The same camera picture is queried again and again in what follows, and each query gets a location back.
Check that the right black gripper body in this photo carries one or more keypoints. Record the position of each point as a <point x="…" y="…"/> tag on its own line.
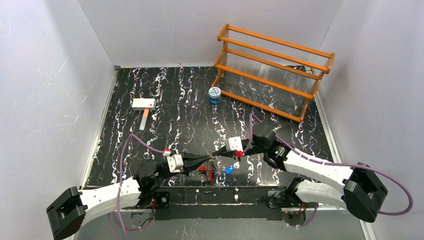
<point x="252" y="146"/>

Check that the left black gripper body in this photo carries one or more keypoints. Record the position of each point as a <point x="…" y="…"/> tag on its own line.
<point x="183" y="161"/>

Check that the silver key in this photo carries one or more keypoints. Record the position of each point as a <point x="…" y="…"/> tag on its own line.
<point x="236" y="165"/>

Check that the blue key tag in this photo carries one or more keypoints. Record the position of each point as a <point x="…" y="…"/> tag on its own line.
<point x="229" y="170"/>

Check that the metal key organizer red handle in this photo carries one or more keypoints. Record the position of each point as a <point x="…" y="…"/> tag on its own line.
<point x="209" y="170"/>

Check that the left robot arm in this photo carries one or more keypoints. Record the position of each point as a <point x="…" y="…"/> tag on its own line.
<point x="74" y="208"/>

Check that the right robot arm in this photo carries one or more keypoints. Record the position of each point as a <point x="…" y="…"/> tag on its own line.
<point x="354" y="188"/>

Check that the blue jar with patterned lid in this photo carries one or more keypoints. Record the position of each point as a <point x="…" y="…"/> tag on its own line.
<point x="214" y="95"/>

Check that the white orange marker pen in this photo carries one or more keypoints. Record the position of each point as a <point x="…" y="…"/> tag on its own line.
<point x="144" y="118"/>

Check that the white box with red logo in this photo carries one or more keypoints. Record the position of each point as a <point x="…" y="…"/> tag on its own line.
<point x="140" y="104"/>

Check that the orange wooden shelf rack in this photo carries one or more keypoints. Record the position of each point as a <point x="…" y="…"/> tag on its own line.
<point x="275" y="75"/>

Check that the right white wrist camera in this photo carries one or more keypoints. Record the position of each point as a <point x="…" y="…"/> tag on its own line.
<point x="234" y="144"/>

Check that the aluminium rail frame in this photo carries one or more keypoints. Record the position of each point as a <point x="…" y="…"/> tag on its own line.
<point x="226" y="213"/>

